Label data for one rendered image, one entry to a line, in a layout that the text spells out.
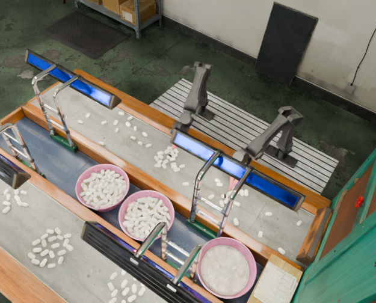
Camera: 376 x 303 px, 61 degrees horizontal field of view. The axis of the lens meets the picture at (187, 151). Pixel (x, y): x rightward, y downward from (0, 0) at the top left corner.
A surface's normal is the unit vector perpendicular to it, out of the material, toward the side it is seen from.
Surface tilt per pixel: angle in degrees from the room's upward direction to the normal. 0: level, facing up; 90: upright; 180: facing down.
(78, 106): 0
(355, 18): 90
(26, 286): 0
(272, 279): 0
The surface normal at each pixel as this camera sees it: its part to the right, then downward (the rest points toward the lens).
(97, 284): 0.06, -0.62
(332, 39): -0.59, 0.60
